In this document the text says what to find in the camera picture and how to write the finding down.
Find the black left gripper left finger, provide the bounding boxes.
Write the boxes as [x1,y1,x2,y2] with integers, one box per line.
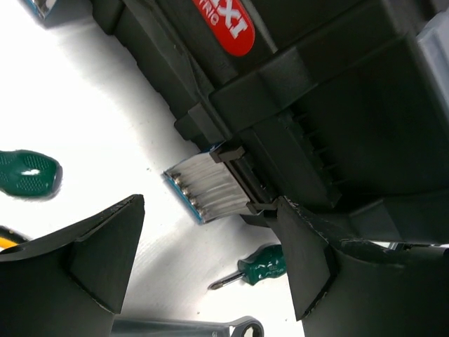
[1,194,145,336]

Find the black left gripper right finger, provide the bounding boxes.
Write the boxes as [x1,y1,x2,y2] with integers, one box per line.
[275,197,448,336]

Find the large ratcheting wrench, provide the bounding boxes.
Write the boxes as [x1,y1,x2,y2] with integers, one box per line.
[110,316,264,337]

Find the green orange stubby screwdriver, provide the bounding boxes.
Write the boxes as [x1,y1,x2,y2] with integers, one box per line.
[208,244,287,290]

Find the yellow needle-nose pliers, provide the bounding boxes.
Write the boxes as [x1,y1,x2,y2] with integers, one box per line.
[0,225,30,250]

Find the black plastic toolbox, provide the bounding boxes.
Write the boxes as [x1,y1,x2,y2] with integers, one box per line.
[91,1,448,244]

